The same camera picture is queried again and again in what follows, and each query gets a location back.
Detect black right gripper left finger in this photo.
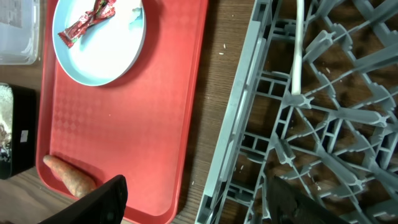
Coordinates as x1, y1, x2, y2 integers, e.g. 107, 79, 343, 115
40, 175, 128, 224

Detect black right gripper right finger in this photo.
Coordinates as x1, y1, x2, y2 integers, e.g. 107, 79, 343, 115
266, 176, 348, 224

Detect rice and peanut leftovers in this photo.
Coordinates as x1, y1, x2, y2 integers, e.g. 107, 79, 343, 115
1, 84, 14, 162

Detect grey dishwasher rack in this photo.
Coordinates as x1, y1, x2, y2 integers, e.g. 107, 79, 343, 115
196, 1, 397, 223

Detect orange carrot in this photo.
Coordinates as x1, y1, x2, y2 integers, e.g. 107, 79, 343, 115
43, 155, 96, 198

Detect red serving tray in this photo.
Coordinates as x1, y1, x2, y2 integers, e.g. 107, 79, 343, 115
36, 0, 208, 223

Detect black tray bin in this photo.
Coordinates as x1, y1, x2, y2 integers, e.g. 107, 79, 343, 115
1, 83, 37, 180

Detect white chopstick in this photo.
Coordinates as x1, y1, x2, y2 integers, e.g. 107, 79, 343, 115
291, 0, 305, 95

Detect light blue plate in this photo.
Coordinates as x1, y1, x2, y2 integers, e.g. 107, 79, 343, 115
52, 0, 146, 86

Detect red snack wrapper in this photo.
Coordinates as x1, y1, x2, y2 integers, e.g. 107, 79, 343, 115
58, 0, 116, 49

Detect clear plastic bin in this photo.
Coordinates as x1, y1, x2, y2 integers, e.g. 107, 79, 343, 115
0, 0, 40, 65

